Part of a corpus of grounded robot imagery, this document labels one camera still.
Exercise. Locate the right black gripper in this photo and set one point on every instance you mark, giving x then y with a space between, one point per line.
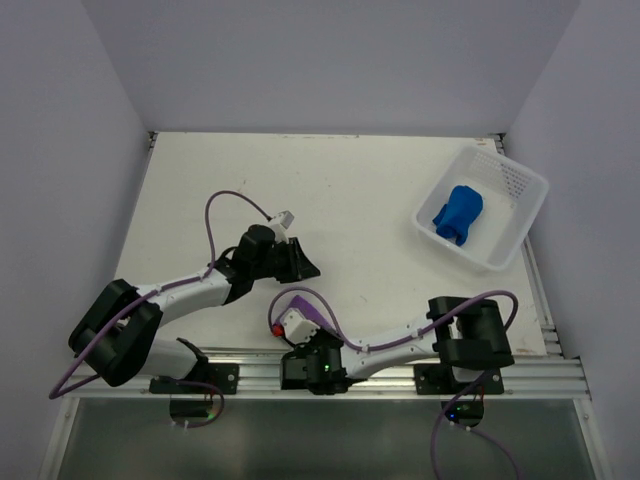
305 348

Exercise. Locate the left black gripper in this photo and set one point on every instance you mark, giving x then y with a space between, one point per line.
298 265

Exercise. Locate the purple towel black trim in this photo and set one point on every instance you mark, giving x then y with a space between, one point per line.
311 313

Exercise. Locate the blue towel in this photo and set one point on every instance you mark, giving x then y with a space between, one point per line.
455 218

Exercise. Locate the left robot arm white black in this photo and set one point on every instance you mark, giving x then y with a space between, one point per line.
117 336

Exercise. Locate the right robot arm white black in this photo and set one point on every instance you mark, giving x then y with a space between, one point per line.
453 343

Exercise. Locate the white plastic basket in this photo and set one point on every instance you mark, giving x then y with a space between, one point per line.
512 193

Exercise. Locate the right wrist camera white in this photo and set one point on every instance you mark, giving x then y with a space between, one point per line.
294 328

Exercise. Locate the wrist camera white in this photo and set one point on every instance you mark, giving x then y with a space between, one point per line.
280 222
294 328

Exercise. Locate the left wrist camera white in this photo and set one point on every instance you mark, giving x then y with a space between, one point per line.
280 222

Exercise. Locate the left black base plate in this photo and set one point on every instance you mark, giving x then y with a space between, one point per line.
224 376

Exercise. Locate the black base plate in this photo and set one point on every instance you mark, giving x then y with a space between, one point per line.
224 376
439 379

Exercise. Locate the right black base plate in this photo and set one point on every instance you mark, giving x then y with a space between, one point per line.
439 379

